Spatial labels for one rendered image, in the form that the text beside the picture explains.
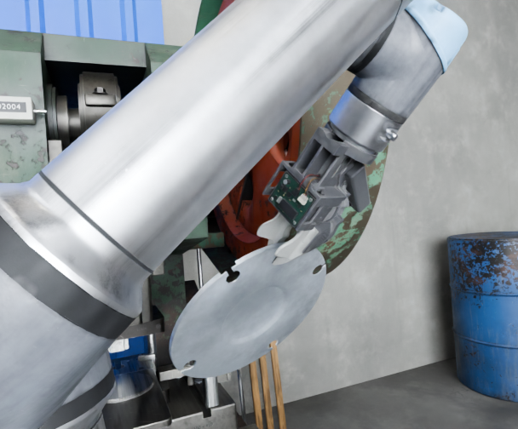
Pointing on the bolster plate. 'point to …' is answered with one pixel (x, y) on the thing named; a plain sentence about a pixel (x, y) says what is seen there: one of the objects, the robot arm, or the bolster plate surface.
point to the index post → (210, 391)
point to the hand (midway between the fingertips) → (279, 254)
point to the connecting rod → (97, 96)
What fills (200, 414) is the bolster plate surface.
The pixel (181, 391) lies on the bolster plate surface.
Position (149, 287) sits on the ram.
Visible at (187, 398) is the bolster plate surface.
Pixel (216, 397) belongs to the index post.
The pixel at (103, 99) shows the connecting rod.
